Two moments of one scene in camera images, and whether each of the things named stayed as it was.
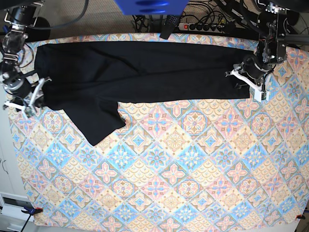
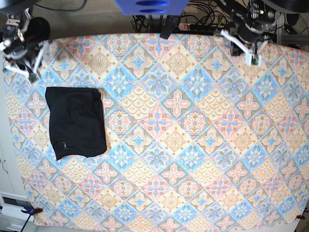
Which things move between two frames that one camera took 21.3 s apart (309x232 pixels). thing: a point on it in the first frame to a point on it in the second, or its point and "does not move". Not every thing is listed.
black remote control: [170, 25] does not move
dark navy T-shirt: [87, 80] to [77, 121]
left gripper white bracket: [35, 94] to [30, 70]
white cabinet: [14, 196] does not move
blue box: [152, 7] does not move
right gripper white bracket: [258, 91] to [254, 56]
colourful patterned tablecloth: [193, 164] does not move
